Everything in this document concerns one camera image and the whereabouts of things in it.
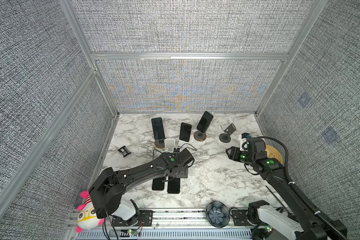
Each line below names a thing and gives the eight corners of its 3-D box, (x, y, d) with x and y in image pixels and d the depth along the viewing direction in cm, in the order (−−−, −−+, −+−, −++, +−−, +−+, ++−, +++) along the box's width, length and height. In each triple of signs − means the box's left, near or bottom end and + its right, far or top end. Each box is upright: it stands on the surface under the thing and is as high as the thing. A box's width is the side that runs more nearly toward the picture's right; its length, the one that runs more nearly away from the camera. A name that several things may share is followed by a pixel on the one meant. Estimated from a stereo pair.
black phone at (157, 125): (153, 142, 104) (150, 126, 91) (154, 133, 109) (151, 117, 96) (164, 142, 104) (162, 126, 91) (165, 133, 109) (163, 117, 96)
